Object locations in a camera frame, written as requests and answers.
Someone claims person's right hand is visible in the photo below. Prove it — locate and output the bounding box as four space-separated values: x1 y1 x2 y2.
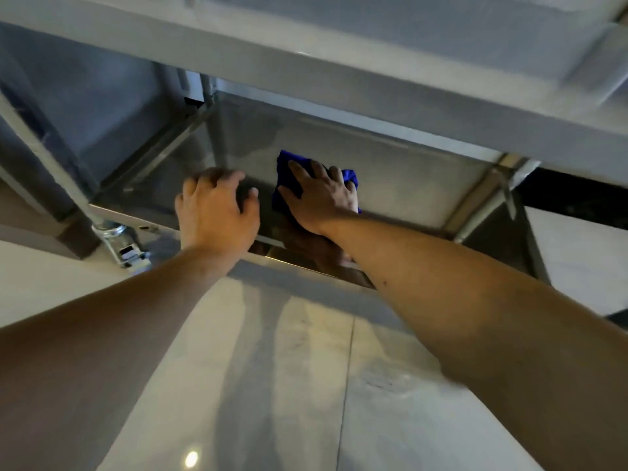
277 159 360 236

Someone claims person's left hand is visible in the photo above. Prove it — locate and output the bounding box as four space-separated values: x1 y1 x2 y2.
174 167 262 264

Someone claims blue cloth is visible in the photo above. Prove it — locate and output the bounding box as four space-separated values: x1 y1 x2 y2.
270 149 363 227

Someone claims stainless steel service trolley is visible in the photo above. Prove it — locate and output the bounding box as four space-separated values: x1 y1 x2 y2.
0 0 628 291

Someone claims person's left forearm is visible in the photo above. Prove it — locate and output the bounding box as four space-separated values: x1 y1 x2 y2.
0 245 242 471

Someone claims person's right forearm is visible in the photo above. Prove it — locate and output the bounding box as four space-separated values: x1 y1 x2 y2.
323 210 628 471

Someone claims black stone door threshold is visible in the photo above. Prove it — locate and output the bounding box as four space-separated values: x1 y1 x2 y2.
514 166 628 232

